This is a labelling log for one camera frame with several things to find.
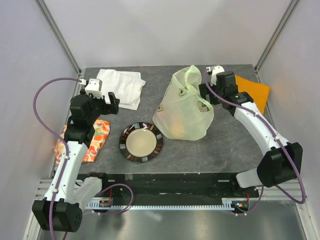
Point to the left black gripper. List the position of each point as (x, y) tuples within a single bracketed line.
[(112, 108)]

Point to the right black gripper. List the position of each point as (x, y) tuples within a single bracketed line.
[(204, 91)]

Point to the light green plastic bag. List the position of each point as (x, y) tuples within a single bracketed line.
[(183, 104)]

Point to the fake peach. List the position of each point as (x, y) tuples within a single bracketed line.
[(179, 131)]

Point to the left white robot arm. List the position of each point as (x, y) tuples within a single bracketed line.
[(62, 206)]

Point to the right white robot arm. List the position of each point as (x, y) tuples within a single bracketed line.
[(281, 160)]

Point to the white folded cloth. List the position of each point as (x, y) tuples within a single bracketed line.
[(126, 85)]

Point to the floral patterned cloth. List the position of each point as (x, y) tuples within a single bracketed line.
[(101, 132)]

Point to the dark rimmed ceramic plate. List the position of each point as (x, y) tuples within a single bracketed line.
[(141, 142)]

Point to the orange folded cloth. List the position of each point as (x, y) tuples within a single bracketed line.
[(258, 91)]

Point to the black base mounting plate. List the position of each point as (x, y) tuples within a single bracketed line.
[(161, 187)]

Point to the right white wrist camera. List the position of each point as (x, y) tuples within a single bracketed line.
[(212, 71)]

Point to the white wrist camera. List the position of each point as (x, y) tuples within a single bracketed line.
[(93, 88), (212, 71)]

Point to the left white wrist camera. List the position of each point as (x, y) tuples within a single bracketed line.
[(93, 88)]

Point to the left aluminium frame post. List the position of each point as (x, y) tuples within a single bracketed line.
[(44, 9)]

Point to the aluminium frame post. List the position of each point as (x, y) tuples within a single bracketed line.
[(276, 33), (44, 9)]

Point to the white slotted cable duct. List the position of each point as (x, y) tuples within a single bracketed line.
[(227, 205)]

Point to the right aluminium frame post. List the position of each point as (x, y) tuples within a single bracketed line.
[(276, 33)]

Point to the aluminium front rail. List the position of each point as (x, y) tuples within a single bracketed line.
[(292, 187)]

